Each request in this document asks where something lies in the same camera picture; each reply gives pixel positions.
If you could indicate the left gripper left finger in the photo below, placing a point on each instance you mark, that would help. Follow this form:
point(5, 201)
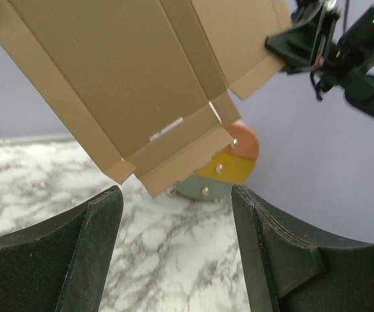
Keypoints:
point(61, 264)

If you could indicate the brown cardboard box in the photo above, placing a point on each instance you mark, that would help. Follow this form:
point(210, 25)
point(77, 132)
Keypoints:
point(145, 86)

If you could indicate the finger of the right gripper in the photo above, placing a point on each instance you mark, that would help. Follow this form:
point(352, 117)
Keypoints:
point(291, 47)

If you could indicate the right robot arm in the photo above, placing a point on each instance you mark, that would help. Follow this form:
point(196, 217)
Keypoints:
point(307, 46)

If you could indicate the white cylinder with coloured base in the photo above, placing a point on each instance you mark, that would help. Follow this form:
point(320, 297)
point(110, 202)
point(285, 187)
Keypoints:
point(231, 166)

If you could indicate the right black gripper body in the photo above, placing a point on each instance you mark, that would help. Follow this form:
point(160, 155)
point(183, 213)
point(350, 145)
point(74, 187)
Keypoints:
point(320, 18)

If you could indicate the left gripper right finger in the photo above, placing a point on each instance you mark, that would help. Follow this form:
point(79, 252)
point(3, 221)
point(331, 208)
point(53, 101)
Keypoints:
point(289, 265)

